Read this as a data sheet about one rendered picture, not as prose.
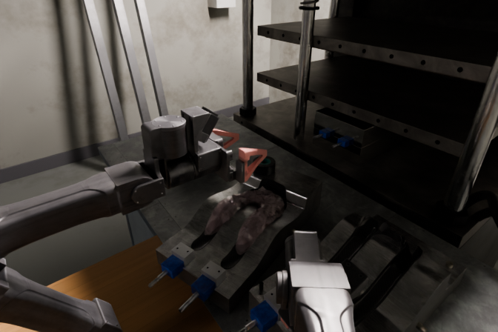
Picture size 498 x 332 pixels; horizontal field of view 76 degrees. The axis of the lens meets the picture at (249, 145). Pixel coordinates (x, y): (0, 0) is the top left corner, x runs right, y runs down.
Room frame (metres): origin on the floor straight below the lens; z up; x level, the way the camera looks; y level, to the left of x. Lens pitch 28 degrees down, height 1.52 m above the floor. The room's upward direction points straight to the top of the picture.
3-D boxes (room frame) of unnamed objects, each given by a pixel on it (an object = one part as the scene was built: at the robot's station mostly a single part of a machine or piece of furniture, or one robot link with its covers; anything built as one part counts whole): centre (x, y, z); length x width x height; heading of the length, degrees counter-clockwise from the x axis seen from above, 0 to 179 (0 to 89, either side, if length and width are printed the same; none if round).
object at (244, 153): (0.55, 0.01, 1.20); 0.09 x 0.07 x 0.07; 128
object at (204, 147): (0.54, 0.09, 1.25); 0.07 x 0.06 x 0.11; 38
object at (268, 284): (0.53, -0.28, 0.87); 0.50 x 0.26 x 0.14; 127
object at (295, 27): (1.56, -0.67, 1.26); 1.10 x 0.74 x 0.05; 37
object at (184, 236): (0.76, 0.00, 0.85); 0.50 x 0.26 x 0.11; 144
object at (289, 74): (1.56, -0.67, 1.01); 1.10 x 0.74 x 0.05; 37
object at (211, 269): (0.51, 0.12, 0.85); 0.13 x 0.05 x 0.05; 144
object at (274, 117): (1.53, -0.63, 0.75); 1.30 x 0.84 x 0.06; 37
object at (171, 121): (0.48, 0.16, 1.24); 0.12 x 0.09 x 0.12; 128
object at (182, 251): (0.57, 0.20, 0.85); 0.13 x 0.05 x 0.05; 144
